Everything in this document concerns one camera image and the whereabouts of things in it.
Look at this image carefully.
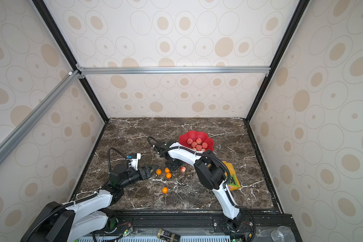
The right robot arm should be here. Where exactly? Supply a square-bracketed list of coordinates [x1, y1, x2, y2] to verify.
[147, 136, 256, 233]

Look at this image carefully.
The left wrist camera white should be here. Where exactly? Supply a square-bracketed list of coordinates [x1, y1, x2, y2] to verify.
[128, 153, 141, 171]

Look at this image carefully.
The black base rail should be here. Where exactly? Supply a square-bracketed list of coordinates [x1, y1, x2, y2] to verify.
[42, 211, 303, 242]

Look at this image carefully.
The yellow snack bag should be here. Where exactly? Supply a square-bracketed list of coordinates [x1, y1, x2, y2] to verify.
[223, 161, 242, 191]

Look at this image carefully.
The red flower-shaped fruit bowl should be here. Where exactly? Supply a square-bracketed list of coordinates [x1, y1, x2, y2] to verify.
[178, 131, 214, 151]

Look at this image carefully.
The diagonal aluminium frame bar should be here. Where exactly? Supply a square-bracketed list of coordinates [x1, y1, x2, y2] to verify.
[0, 70, 79, 165]

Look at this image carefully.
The clear plastic cup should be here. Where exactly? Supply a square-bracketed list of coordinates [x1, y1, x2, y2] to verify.
[271, 226, 295, 242]

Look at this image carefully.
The horizontal aluminium frame bar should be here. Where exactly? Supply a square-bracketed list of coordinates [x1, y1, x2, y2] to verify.
[76, 66, 270, 77]

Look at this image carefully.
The dark glass bottle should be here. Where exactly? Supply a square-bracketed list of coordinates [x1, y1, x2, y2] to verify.
[157, 229, 180, 242]

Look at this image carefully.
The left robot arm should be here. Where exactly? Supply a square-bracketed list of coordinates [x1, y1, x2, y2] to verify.
[21, 148, 159, 242]

